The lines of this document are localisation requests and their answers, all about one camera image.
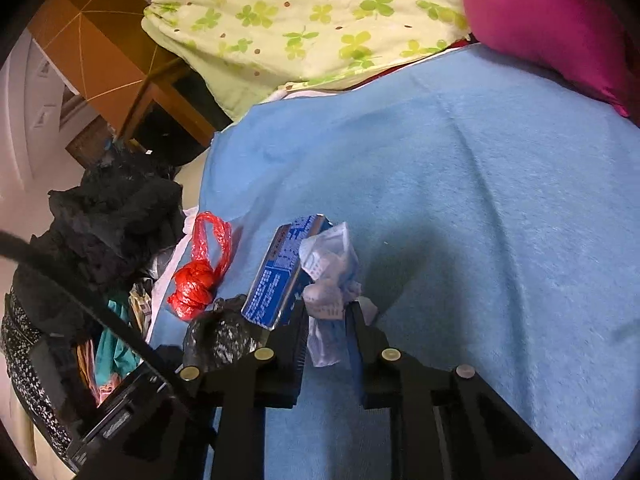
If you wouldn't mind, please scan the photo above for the wooden side table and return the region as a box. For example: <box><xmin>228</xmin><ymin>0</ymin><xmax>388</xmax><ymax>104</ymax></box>
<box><xmin>117</xmin><ymin>57</ymin><xmax>231</xmax><ymax>161</ymax></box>

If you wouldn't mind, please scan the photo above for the pink orange patterned scarf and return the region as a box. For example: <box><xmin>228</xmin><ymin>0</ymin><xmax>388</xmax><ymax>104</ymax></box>
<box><xmin>75</xmin><ymin>340</ymin><xmax>121</xmax><ymax>406</ymax></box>

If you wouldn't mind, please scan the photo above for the black plastic bag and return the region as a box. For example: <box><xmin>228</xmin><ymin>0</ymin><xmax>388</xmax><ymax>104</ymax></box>
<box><xmin>182</xmin><ymin>296</ymin><xmax>263</xmax><ymax>373</ymax></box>

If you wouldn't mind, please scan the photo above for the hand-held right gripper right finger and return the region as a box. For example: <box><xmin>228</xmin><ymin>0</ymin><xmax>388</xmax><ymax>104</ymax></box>
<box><xmin>345</xmin><ymin>297</ymin><xmax>581</xmax><ymax>480</ymax></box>

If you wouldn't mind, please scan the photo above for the black fuzzy garment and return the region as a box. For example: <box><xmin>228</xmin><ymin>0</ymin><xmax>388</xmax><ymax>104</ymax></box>
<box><xmin>12</xmin><ymin>155</ymin><xmax>186</xmax><ymax>341</ymax></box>

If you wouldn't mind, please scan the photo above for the blue blanket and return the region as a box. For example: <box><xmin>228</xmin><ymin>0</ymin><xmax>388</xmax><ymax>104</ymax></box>
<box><xmin>150</xmin><ymin>42</ymin><xmax>640</xmax><ymax>480</ymax></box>

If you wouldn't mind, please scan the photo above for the black white floral garment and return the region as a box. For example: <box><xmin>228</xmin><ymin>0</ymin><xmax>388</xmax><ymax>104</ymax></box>
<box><xmin>0</xmin><ymin>290</ymin><xmax>76</xmax><ymax>456</ymax></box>

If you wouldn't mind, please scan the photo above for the knotted red plastic bag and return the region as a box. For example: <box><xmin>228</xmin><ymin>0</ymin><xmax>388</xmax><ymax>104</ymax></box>
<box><xmin>167</xmin><ymin>211</ymin><xmax>233</xmax><ymax>322</ymax></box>

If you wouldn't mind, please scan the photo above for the orange wooden cabinet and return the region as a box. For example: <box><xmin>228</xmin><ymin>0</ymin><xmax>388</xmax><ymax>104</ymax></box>
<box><xmin>27</xmin><ymin>0</ymin><xmax>166</xmax><ymax>131</ymax></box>

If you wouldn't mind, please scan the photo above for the green floral quilt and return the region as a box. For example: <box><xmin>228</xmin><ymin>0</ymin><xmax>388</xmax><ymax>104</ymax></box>
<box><xmin>141</xmin><ymin>0</ymin><xmax>471</xmax><ymax>121</ymax></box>

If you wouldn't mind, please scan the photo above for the brown wooden door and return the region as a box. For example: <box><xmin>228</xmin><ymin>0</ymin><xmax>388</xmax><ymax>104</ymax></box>
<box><xmin>65</xmin><ymin>122</ymin><xmax>118</xmax><ymax>168</ymax></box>

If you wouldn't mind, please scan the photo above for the pink pillow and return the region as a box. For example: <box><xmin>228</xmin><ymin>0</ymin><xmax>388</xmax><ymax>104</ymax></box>
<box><xmin>459</xmin><ymin>0</ymin><xmax>640</xmax><ymax>118</ymax></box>

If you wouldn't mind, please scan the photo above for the white plastic bag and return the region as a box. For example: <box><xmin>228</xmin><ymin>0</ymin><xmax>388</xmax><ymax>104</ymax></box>
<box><xmin>299</xmin><ymin>221</ymin><xmax>377</xmax><ymax>368</ymax></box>

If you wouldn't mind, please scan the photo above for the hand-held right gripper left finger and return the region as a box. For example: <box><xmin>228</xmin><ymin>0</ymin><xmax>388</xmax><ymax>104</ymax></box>
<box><xmin>182</xmin><ymin>300</ymin><xmax>311</xmax><ymax>480</ymax></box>

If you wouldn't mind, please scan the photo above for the blue cardboard box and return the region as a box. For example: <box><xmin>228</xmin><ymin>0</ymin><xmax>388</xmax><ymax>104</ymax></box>
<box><xmin>241</xmin><ymin>214</ymin><xmax>333</xmax><ymax>331</ymax></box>

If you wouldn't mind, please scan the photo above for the teal cloth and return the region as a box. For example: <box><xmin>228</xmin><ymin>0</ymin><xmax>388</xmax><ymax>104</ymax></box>
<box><xmin>95</xmin><ymin>300</ymin><xmax>141</xmax><ymax>391</ymax></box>

